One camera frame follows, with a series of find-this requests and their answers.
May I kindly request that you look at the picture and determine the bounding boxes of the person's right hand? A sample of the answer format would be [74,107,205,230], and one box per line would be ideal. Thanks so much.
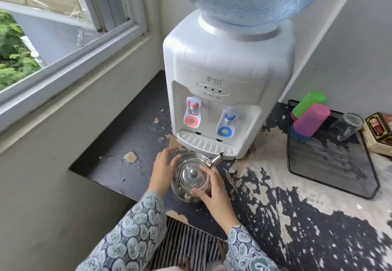
[191,165,241,235]

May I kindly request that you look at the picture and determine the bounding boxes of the person's left hand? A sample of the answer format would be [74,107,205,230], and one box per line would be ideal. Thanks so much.
[148,147,183,200]

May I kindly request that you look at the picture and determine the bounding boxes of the steel teapot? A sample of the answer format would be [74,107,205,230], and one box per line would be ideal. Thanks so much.
[172,152,225,204]

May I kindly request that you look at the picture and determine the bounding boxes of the person's left forearm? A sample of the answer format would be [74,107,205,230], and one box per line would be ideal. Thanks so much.
[75,191,168,271]

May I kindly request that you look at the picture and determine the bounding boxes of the person's right forearm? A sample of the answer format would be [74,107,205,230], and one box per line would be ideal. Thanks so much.
[224,225,280,271]

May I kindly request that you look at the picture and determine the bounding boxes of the steel teapot lid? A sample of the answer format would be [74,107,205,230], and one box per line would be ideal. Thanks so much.
[180,163,211,191]

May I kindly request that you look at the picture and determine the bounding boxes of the white drip tray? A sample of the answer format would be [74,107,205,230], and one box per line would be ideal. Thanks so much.
[177,130,238,159]

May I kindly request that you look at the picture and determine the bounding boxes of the red dispenser tap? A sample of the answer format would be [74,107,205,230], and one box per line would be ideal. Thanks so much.
[184,96,204,126]

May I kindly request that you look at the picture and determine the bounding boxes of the black and white striped rug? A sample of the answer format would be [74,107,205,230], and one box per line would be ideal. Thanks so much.
[147,217,228,271]

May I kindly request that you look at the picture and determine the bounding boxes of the person's right foot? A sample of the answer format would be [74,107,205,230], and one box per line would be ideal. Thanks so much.
[217,240,229,260]

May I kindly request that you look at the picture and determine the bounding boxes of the blue dispenser tap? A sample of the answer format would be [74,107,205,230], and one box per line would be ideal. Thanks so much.
[216,108,240,138]

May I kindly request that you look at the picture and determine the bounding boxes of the white tabletop water dispenser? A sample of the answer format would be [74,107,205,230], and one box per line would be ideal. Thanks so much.
[162,11,295,160]

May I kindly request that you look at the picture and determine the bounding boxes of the blue plastic cup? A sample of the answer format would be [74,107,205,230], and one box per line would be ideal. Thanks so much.
[289,123,311,142]

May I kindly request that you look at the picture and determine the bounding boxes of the black mesh tray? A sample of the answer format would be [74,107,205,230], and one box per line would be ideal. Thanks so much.
[287,99,381,200]

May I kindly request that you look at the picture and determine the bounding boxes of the pink plastic cup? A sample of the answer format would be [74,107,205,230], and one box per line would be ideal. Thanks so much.
[293,103,331,137]

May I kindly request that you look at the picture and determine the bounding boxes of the green plastic cup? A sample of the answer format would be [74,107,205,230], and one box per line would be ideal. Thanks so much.
[290,91,326,121]

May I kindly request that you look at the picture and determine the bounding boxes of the clear glass cup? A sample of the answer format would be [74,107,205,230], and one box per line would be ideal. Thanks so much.
[328,112,365,141]

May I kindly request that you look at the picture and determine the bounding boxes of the cream and brown box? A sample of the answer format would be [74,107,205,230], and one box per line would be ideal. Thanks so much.
[361,112,392,157]

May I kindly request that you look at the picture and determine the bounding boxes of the green tree foliage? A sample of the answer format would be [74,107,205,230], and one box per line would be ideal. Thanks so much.
[0,10,42,92]

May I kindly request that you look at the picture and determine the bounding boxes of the grey window frame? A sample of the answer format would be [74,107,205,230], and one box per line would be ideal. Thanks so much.
[0,0,151,133]

